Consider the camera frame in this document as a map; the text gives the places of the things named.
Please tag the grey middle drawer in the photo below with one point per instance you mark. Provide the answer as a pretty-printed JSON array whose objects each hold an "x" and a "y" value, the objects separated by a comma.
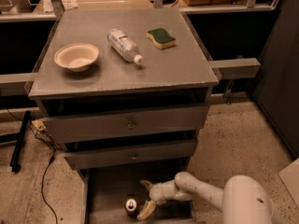
[{"x": 131, "y": 154}]

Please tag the white crumpled cloth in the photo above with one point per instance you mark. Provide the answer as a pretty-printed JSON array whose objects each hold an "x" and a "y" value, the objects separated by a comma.
[{"x": 69, "y": 4}]

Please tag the black metal bar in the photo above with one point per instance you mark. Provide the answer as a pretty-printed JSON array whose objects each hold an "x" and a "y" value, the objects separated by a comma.
[{"x": 15, "y": 167}]

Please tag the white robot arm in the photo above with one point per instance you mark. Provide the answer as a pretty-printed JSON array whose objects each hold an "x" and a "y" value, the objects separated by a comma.
[{"x": 242, "y": 200}]

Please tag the white power strip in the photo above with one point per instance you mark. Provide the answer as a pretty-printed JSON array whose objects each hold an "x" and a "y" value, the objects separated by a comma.
[{"x": 39, "y": 125}]

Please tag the grey side rail left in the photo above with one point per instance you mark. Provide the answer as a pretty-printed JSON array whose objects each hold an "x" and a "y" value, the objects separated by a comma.
[{"x": 16, "y": 84}]

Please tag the grey open bottom drawer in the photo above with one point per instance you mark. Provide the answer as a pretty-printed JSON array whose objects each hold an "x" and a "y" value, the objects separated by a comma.
[{"x": 110, "y": 187}]

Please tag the grey drawer cabinet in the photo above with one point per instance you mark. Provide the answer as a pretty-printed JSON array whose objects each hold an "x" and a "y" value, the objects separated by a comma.
[{"x": 177, "y": 76}]

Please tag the clear plastic water bottle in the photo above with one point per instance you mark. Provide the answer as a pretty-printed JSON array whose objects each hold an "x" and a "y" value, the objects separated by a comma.
[{"x": 125, "y": 46}]

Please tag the orange soda can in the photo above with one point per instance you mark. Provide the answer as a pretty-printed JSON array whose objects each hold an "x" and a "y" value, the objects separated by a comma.
[{"x": 131, "y": 207}]

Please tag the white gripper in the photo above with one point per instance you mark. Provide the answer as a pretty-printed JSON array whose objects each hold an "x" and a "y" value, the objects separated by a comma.
[{"x": 162, "y": 192}]

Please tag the grey top drawer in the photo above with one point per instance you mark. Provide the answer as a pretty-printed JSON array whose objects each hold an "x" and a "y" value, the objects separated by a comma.
[{"x": 69, "y": 129}]

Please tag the green yellow sponge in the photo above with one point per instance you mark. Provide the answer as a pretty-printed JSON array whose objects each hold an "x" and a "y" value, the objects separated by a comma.
[{"x": 161, "y": 39}]

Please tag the white paper bowl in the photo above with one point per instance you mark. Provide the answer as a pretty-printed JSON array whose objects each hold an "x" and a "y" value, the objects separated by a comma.
[{"x": 77, "y": 57}]

